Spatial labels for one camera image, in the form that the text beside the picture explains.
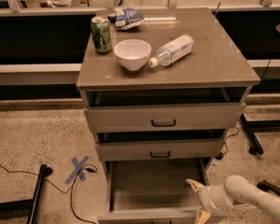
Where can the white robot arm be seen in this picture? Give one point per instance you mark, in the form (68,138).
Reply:
(234,192)

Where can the blue white chip bag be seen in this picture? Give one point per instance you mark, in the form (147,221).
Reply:
(125,18)

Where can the grey bottom drawer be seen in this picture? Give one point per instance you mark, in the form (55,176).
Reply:
(152,191)

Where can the grey drawer cabinet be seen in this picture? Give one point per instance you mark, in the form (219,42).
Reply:
(215,72)

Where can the clear plastic water bottle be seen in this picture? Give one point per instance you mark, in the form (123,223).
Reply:
(172,51)

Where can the grey middle drawer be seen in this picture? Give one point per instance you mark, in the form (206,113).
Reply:
(159,150)

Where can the grey top drawer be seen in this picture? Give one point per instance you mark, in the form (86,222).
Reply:
(145,118)

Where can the grey drawer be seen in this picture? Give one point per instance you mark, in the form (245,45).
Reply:
(152,191)
(159,150)
(145,118)

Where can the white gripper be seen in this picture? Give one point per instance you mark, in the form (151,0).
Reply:
(205,197)

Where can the white bowl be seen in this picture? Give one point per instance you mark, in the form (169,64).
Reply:
(132,54)

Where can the blue tape cross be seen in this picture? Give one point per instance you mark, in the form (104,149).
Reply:
(77,170)

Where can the green soda can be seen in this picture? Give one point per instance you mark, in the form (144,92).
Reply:
(101,37)

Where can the black stand leg right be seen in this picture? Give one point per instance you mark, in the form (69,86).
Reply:
(258,126)

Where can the black caster foot right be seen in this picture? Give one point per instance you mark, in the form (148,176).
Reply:
(266,186)

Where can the black stand leg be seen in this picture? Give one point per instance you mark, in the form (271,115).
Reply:
(258,126)
(27,208)

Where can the black stand leg left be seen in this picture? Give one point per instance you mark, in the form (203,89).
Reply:
(27,208)

